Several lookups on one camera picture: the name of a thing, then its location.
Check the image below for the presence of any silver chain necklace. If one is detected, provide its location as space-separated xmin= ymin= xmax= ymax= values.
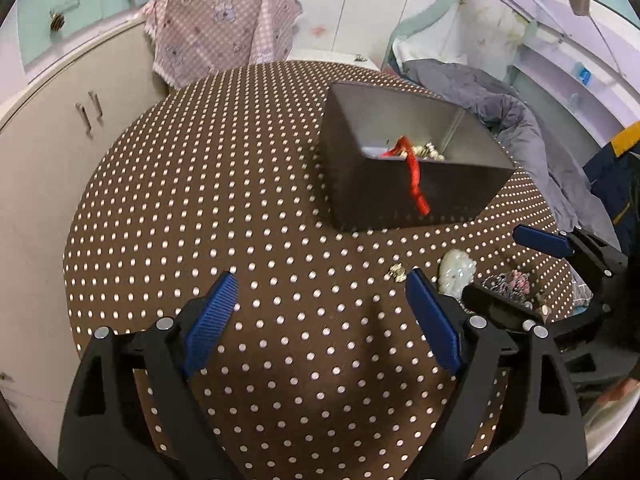
xmin=479 ymin=268 xmax=551 ymax=317

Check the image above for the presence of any white jade pendant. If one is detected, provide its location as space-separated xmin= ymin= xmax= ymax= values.
xmin=437 ymin=249 xmax=477 ymax=300

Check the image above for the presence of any red string bracelet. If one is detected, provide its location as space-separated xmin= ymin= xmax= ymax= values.
xmin=380 ymin=134 xmax=433 ymax=217

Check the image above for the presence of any cream bead bracelet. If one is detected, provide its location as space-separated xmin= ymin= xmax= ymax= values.
xmin=412 ymin=142 xmax=446 ymax=163

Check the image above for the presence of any person right hand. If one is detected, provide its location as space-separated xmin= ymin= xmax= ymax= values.
xmin=584 ymin=377 xmax=639 ymax=426

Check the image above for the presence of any small gold charm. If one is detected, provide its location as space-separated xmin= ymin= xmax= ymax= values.
xmin=387 ymin=262 xmax=407 ymax=283

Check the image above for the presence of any yellow navy jacket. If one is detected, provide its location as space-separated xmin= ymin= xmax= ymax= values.
xmin=584 ymin=122 xmax=639 ymax=256

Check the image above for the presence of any brown polka dot tablecloth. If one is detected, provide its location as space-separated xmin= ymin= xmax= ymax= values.
xmin=63 ymin=62 xmax=574 ymax=479

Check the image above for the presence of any grey duvet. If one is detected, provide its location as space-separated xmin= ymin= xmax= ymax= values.
xmin=401 ymin=58 xmax=620 ymax=249

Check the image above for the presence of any dark metal storage box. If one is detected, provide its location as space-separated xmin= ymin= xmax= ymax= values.
xmin=318 ymin=81 xmax=515 ymax=231

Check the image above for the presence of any beige low cabinet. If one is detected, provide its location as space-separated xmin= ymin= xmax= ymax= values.
xmin=1 ymin=16 xmax=166 ymax=460

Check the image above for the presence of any red storage box white lid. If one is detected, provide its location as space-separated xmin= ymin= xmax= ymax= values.
xmin=288 ymin=48 xmax=380 ymax=72

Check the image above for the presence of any pink checkered cloth cover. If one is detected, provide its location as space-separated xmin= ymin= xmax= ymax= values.
xmin=141 ymin=0 xmax=303 ymax=89

